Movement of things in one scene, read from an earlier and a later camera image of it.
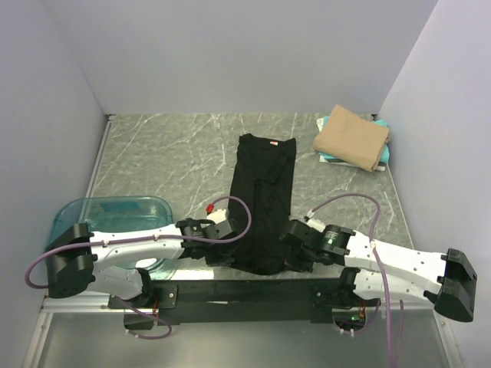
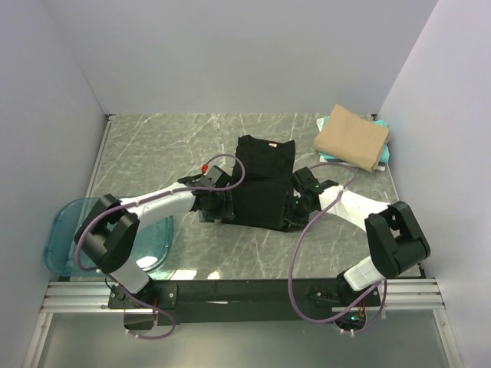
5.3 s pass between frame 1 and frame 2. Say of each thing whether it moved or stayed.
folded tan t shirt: stayed
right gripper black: moved
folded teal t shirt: stayed
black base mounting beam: stayed
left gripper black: moved
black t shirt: moved
